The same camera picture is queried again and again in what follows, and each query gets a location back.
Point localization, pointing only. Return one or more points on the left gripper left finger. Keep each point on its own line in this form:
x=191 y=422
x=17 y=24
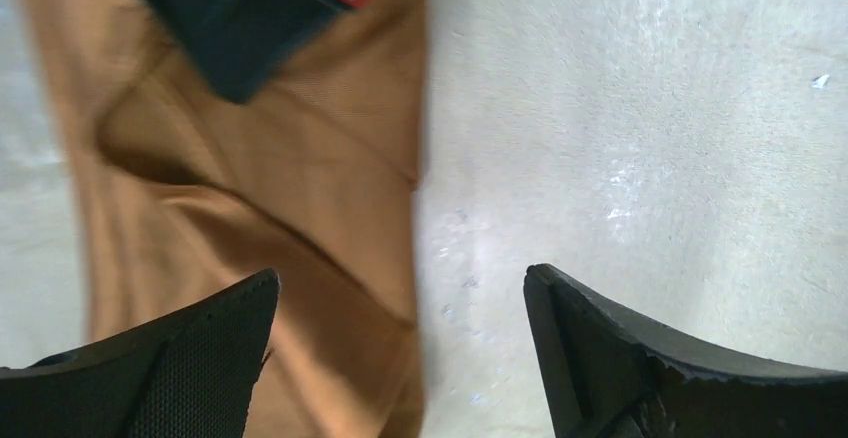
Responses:
x=190 y=373

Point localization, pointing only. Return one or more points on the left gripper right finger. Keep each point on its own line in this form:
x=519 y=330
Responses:
x=610 y=371

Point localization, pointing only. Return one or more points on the orange cloth napkin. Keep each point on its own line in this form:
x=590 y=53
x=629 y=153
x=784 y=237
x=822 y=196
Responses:
x=183 y=193

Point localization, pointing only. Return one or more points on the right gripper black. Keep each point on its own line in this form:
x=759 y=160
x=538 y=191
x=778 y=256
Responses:
x=236 y=44

